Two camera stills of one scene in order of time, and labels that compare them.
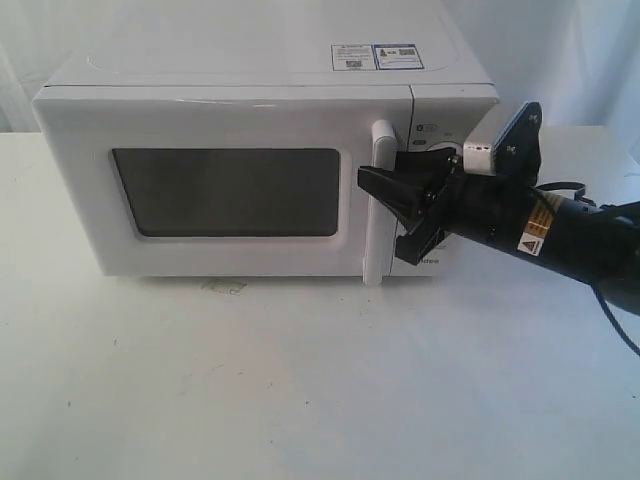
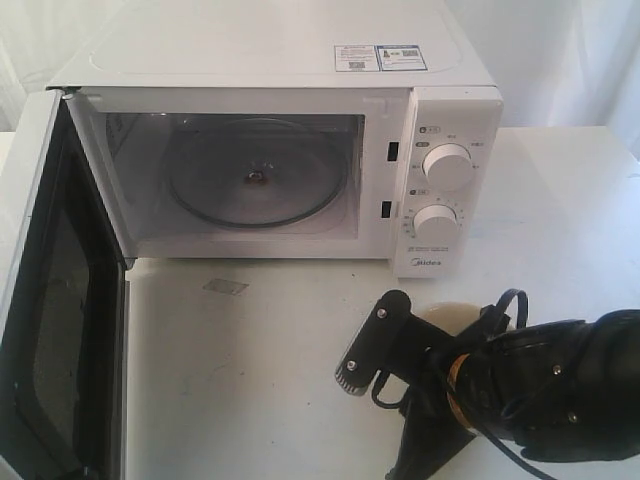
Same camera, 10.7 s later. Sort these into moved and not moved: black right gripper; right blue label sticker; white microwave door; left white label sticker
Moved: black right gripper; white microwave door
Not moved: right blue label sticker; left white label sticker
